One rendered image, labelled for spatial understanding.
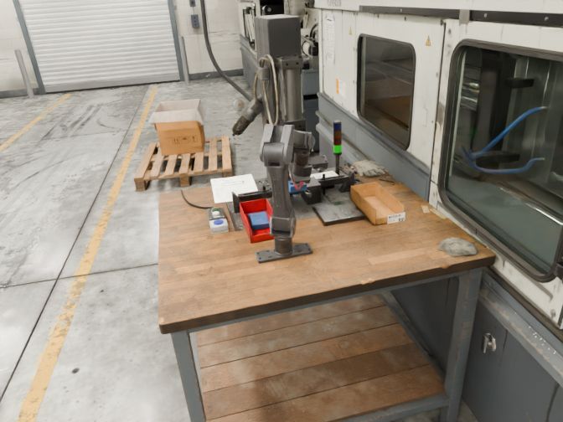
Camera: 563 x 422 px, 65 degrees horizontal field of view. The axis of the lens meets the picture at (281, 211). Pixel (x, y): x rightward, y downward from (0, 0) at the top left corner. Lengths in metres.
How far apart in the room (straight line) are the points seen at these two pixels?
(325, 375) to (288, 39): 1.41
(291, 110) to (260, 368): 1.15
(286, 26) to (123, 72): 9.41
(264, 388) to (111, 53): 9.73
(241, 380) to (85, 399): 0.84
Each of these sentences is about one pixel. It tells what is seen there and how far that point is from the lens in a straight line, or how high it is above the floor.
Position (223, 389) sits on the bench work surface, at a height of 0.22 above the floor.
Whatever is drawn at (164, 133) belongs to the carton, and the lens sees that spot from 5.15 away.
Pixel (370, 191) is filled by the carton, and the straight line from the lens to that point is 1.97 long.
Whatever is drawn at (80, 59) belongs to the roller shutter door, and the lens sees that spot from 11.21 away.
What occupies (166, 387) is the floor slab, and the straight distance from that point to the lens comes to 2.44.
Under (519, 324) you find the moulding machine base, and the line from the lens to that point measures 1.70.
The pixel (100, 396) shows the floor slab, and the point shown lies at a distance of 2.53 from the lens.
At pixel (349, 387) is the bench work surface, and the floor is 0.22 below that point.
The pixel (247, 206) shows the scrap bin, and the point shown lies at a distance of 1.86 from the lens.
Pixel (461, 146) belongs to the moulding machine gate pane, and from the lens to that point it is 1.80.
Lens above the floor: 1.74
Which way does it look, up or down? 27 degrees down
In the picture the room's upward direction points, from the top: 4 degrees counter-clockwise
